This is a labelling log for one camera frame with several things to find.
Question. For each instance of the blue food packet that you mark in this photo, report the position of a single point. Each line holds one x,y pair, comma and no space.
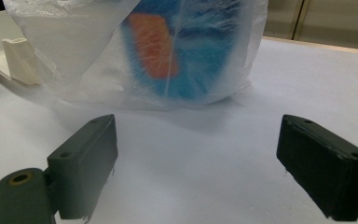
205,46

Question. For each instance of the white plastic tray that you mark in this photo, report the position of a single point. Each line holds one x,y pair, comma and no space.
15,59

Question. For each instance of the translucent white plastic bag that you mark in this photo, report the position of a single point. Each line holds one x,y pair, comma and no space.
74,46

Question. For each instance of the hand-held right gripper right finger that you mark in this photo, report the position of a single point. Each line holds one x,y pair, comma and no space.
326,168

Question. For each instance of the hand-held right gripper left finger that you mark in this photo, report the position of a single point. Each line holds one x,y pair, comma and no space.
80,161

